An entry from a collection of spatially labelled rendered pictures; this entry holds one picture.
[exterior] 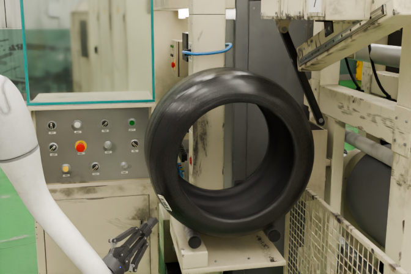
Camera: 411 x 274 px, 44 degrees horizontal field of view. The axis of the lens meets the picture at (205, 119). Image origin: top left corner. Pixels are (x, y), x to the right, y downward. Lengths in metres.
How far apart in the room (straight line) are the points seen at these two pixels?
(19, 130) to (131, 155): 1.21
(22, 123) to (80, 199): 1.21
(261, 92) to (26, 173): 0.78
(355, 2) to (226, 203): 0.93
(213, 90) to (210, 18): 0.44
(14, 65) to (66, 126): 8.21
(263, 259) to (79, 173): 0.96
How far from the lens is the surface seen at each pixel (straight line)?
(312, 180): 2.12
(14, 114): 1.18
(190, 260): 1.77
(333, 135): 2.13
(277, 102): 1.65
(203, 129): 2.01
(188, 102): 1.59
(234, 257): 1.86
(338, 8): 1.44
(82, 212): 2.38
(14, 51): 10.48
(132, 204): 2.37
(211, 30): 1.96
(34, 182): 1.25
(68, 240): 1.27
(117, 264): 1.50
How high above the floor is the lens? 1.65
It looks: 12 degrees down
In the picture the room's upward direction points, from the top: straight up
